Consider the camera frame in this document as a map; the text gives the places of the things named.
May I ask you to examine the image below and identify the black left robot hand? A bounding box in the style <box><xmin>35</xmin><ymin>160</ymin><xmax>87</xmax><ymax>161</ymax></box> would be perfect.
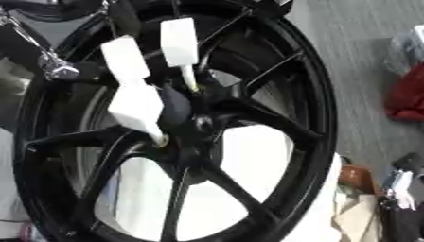
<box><xmin>71</xmin><ymin>60</ymin><xmax>196</xmax><ymax>128</ymax></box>

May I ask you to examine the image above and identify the white pin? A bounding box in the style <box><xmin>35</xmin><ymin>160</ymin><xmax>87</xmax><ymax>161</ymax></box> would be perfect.
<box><xmin>106</xmin><ymin>82</ymin><xmax>171</xmax><ymax>148</ymax></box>
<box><xmin>99</xmin><ymin>34</ymin><xmax>152</xmax><ymax>86</ymax></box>
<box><xmin>157</xmin><ymin>17</ymin><xmax>203</xmax><ymax>93</ymax></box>

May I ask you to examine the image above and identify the black spoked wheel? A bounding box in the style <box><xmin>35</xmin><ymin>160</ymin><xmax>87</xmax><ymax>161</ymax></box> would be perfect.
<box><xmin>11</xmin><ymin>0</ymin><xmax>340</xmax><ymax>242</ymax></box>

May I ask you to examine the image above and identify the brown leather bag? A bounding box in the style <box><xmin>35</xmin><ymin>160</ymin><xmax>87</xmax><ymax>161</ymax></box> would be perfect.
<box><xmin>336</xmin><ymin>164</ymin><xmax>380</xmax><ymax>196</ymax></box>

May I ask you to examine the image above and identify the beige bag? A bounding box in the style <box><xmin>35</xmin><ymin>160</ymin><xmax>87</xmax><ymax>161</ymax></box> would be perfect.
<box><xmin>331</xmin><ymin>192</ymin><xmax>383</xmax><ymax>242</ymax></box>

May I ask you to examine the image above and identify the red bag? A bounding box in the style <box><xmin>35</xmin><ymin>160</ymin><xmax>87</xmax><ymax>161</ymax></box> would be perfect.
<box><xmin>384</xmin><ymin>64</ymin><xmax>424</xmax><ymax>123</ymax></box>

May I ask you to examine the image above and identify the clear plastic bag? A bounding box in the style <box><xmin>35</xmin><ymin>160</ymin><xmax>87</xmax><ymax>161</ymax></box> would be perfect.
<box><xmin>384</xmin><ymin>25</ymin><xmax>424</xmax><ymax>76</ymax></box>

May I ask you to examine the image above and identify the black and white bag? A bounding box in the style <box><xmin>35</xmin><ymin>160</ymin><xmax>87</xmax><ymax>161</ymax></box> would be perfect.
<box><xmin>376</xmin><ymin>152</ymin><xmax>424</xmax><ymax>242</ymax></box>

